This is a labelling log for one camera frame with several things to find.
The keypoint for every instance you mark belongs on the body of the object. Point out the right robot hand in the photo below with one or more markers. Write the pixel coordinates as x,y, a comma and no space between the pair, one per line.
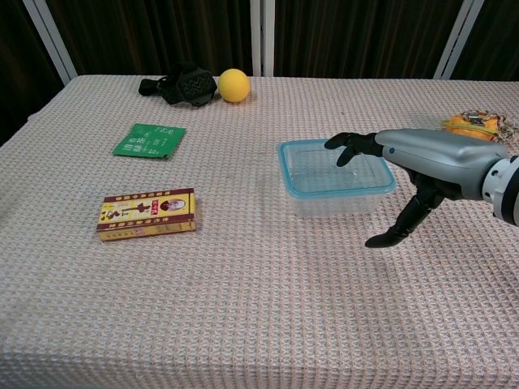
442,162

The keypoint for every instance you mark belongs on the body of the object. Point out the clear blue-rimmed plastic container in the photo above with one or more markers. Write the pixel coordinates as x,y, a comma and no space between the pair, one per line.
316,174

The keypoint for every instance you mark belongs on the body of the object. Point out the clear plastic tray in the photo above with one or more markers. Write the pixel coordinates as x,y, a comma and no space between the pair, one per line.
332,206

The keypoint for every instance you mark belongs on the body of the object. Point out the yellow ball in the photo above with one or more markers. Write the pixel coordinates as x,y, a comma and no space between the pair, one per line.
234,85

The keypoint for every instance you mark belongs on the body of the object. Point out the pink waffle-weave tablecloth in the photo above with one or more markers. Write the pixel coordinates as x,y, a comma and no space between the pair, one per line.
243,304

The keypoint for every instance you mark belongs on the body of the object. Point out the green tea sachet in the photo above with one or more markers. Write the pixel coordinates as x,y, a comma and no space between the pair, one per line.
150,142

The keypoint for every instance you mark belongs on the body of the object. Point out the yellow and red box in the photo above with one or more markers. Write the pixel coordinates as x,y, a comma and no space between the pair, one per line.
146,215

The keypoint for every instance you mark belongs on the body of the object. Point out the black curtain backdrop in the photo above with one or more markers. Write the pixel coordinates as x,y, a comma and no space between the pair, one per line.
162,32

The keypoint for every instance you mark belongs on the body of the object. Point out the white metal frame post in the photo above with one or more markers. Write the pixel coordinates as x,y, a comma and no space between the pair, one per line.
262,38
458,40
50,40

